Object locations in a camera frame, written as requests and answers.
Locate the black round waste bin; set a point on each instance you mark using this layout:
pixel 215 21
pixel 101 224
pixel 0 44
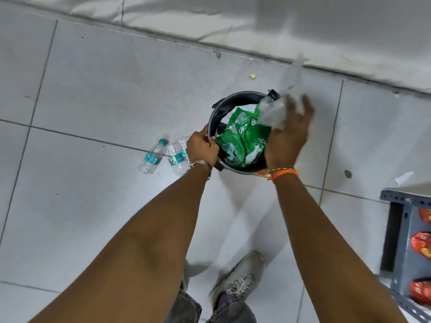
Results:
pixel 222 110

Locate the person's left forearm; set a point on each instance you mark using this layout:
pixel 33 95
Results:
pixel 148 252

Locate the grey metal shelf rack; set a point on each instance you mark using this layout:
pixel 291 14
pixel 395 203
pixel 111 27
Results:
pixel 402 238

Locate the grey sneaker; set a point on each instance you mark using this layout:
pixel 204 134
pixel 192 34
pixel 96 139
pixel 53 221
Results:
pixel 240 277

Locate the white paper scrap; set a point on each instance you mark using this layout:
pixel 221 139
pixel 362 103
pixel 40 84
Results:
pixel 403 178

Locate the grey trousers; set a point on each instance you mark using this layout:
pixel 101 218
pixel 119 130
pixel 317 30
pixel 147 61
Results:
pixel 222 311

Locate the red snack packet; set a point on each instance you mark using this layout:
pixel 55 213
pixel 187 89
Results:
pixel 421 291
pixel 422 244
pixel 425 214

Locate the orange thread wristband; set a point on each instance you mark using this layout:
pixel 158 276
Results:
pixel 283 172

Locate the person's right forearm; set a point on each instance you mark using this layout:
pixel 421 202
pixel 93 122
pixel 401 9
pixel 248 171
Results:
pixel 323 252

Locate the person's right fingers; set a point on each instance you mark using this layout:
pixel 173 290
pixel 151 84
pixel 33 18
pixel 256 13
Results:
pixel 299 114

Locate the clear plastic wrapper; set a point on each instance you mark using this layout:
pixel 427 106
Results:
pixel 274 112

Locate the clear bottle with teal label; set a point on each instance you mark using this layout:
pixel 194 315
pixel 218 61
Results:
pixel 153 157
pixel 177 157

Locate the person's left thumb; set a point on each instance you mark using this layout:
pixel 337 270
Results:
pixel 214 143

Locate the green crumpled plastic bag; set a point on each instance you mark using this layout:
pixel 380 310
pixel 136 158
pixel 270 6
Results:
pixel 244 139

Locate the person's right hand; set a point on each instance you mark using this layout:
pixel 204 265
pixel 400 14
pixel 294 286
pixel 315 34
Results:
pixel 286 147

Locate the person's left hand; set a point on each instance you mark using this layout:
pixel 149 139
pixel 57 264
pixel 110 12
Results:
pixel 200 147

